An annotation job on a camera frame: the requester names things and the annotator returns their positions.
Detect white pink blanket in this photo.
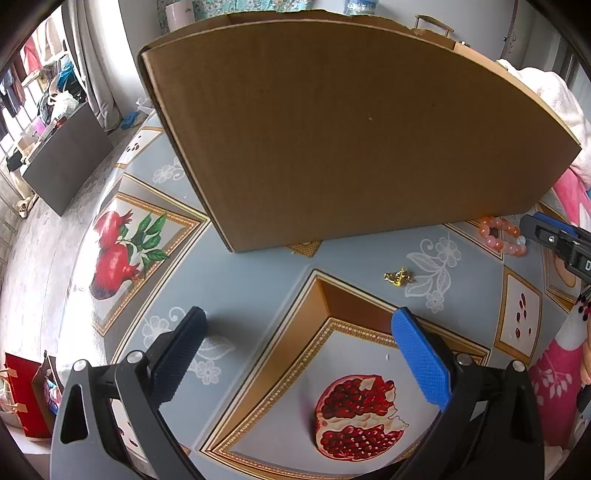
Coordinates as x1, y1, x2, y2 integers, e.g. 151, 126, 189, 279
498, 59, 591, 191

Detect brown cardboard box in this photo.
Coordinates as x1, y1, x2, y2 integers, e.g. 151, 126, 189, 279
138, 10, 580, 252

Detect hanging clothes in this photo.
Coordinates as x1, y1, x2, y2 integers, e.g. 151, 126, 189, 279
1, 19, 86, 155

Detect small open cardboard box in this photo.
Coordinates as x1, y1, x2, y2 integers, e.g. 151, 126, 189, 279
31, 352, 63, 434

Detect gold bow charm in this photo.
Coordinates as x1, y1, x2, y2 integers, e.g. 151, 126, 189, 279
384, 266, 415, 287

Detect floral blue wall cloth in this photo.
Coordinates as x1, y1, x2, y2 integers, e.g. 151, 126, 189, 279
156, 0, 316, 29

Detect white plastic bag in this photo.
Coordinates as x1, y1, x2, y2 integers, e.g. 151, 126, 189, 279
136, 97, 154, 116

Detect pink rolled mat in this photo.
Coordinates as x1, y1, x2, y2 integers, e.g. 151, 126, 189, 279
165, 0, 195, 32

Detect pink orange bead bracelet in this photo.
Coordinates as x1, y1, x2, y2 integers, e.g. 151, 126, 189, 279
478, 215, 529, 258

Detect pink floral bedding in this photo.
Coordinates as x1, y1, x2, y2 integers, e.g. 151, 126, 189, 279
529, 283, 590, 448

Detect person right hand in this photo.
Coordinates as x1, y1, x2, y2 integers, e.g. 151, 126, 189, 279
580, 341, 591, 385

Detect wooden chair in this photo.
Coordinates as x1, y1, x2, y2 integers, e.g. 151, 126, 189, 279
414, 14, 455, 38

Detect red gift bag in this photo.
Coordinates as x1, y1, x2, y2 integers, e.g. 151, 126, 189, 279
4, 353, 51, 439

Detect blue water jug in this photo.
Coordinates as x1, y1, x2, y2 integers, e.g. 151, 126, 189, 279
345, 0, 379, 16

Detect grey cabinet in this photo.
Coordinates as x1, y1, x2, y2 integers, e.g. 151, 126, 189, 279
22, 103, 113, 216

